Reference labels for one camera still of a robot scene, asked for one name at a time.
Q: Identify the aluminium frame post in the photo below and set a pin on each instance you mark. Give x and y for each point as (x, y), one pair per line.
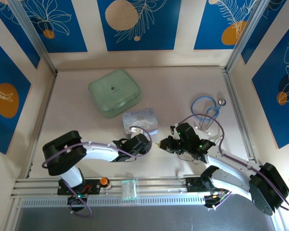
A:
(245, 33)
(31, 33)

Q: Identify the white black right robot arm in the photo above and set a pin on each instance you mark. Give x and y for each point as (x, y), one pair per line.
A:
(231, 166)

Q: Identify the aluminium side rail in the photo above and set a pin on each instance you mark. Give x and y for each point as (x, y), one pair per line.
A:
(39, 125)
(238, 113)

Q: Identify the aluminium front rail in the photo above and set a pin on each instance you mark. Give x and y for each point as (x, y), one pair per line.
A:
(154, 186)

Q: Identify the blue stethoscope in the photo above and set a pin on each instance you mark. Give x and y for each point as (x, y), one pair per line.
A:
(202, 106)

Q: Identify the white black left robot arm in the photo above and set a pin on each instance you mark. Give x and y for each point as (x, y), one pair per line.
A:
(98, 151)

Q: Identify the orange emergency stop button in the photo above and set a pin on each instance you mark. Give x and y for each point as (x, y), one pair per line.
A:
(104, 181)

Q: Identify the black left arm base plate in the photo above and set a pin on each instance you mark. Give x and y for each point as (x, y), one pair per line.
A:
(91, 188)

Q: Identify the clear plastic bag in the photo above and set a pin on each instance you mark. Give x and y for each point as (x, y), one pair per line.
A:
(129, 190)

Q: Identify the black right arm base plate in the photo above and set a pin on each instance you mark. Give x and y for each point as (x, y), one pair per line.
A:
(192, 185)

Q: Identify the green square plastic box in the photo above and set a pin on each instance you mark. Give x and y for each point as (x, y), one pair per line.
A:
(113, 92)

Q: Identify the clear plastic packet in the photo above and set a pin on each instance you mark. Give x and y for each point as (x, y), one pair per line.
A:
(142, 118)

